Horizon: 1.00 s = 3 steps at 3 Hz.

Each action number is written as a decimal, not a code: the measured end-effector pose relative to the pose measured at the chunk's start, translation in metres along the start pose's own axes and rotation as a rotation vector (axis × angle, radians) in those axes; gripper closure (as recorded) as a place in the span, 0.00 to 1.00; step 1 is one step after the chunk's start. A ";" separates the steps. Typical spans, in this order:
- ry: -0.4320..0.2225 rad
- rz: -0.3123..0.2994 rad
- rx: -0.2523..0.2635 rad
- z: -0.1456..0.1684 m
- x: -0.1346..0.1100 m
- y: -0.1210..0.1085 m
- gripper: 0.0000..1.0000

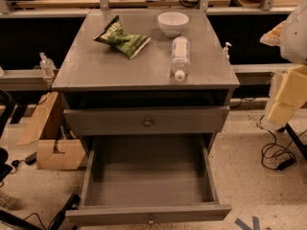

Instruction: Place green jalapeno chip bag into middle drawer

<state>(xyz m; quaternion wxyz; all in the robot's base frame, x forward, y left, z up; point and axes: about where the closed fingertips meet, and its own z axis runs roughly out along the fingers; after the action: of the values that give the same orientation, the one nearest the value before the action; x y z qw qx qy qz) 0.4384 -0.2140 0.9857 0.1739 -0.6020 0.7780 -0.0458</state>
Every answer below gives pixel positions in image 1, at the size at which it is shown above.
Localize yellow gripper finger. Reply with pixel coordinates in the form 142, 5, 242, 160
267, 64, 307, 126

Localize green jalapeno chip bag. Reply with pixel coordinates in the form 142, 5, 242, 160
94, 15, 151, 59

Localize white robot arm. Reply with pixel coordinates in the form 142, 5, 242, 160
260, 0, 307, 130

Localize grey middle drawer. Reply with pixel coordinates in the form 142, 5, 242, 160
64, 106, 229, 136

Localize open grey bottom drawer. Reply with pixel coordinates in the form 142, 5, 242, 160
66, 134, 231, 226

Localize grey drawer cabinet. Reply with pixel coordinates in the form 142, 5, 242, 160
53, 10, 239, 147

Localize white pump bottle right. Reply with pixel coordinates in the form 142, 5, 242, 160
223, 42, 232, 59

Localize clear plastic water bottle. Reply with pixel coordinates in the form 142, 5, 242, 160
171, 36, 190, 81

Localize white ceramic bowl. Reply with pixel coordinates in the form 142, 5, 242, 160
157, 11, 189, 37

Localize cardboard box pieces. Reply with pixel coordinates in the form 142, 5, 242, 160
16, 92, 87, 170

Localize clear pump bottle left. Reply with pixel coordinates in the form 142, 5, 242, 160
39, 52, 56, 77

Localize black power adapter with cable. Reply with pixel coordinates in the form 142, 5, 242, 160
261, 124, 307, 171

